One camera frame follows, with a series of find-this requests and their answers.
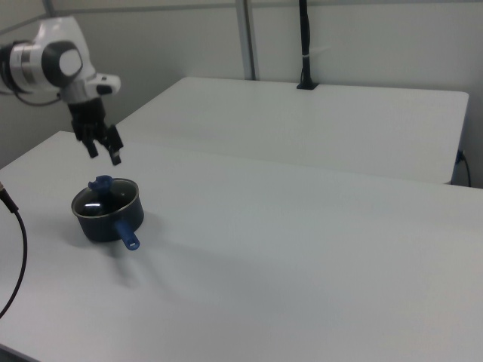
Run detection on black clamped pole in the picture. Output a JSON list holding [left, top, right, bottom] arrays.
[[296, 0, 321, 91]]

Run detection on glass lid with blue knob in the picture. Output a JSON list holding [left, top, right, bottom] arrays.
[[72, 175, 139, 219]]

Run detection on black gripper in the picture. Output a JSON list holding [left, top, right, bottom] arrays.
[[66, 97, 125, 167]]

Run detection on black cable with blue plug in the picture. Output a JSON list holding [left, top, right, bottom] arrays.
[[455, 149, 473, 188]]

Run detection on dark saucepan with blue handle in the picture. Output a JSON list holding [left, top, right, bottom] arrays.
[[70, 177, 145, 251]]

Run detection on white rectangular table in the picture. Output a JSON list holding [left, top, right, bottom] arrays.
[[115, 77, 470, 185]]

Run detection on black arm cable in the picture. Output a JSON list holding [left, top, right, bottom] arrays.
[[0, 90, 63, 320]]

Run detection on wide grey metal post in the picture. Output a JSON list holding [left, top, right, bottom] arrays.
[[235, 0, 261, 81]]

